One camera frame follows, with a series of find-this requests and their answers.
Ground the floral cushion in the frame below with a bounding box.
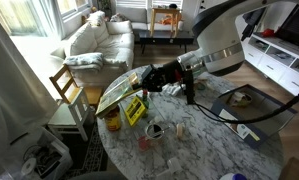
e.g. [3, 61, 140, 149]
[85, 10, 107, 28]

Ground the black coffee table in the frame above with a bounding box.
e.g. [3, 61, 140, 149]
[138, 29, 195, 55]

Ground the dark patterned rug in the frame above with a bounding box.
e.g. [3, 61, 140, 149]
[60, 122, 109, 180]

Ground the white sofa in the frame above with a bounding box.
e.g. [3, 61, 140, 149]
[50, 11, 136, 86]

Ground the pink plastic cup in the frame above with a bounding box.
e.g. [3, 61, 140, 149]
[137, 134, 153, 153]

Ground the grey patterned blanket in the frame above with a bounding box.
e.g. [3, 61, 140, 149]
[62, 52, 105, 72]

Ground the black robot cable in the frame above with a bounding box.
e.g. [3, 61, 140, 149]
[193, 83, 299, 125]

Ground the white chair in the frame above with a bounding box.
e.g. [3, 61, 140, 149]
[47, 87, 92, 143]

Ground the wooden chair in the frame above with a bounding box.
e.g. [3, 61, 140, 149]
[48, 63, 104, 107]

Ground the yellow book black label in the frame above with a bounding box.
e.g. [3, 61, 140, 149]
[123, 95, 148, 128]

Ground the white plastic fitting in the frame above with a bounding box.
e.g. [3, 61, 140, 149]
[156, 156, 184, 178]

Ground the clear plastic storage bin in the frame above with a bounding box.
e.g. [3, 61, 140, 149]
[0, 126, 74, 180]

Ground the green picture book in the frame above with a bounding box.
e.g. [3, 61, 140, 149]
[94, 71, 144, 120]

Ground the wooden side table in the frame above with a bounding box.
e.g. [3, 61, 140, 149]
[149, 7, 183, 38]

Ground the clear plastic stick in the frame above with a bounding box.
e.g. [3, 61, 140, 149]
[145, 127, 172, 141]

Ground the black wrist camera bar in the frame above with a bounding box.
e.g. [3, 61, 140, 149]
[183, 67, 196, 106]

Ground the black television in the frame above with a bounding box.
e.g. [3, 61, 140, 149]
[275, 3, 299, 52]

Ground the open dark cardboard box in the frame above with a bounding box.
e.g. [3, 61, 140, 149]
[210, 83, 299, 149]

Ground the white bottle blue label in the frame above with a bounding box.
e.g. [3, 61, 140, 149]
[219, 172, 248, 180]

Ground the green bottle red cap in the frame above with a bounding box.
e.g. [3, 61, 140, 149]
[141, 88, 151, 119]

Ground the brown cardboard box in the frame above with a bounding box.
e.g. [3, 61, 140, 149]
[278, 156, 299, 180]

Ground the dark green round lid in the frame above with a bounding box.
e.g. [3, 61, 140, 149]
[195, 81, 208, 92]

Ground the round bowl with scraps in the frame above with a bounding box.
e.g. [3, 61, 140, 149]
[226, 92, 254, 109]

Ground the white jar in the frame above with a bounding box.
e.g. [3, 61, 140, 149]
[229, 91, 245, 107]

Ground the white curtain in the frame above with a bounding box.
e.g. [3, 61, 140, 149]
[0, 8, 61, 180]

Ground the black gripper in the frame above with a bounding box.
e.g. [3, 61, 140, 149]
[131, 59, 186, 93]

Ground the cup with dark liquid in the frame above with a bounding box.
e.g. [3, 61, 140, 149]
[144, 122, 164, 138]

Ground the light grey sofa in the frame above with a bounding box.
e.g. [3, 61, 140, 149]
[114, 6, 184, 33]

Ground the brown bottle yellow lid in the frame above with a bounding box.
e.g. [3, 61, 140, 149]
[103, 105, 123, 132]

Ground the crumpled grey white cloth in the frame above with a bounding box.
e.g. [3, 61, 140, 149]
[161, 82, 184, 98]

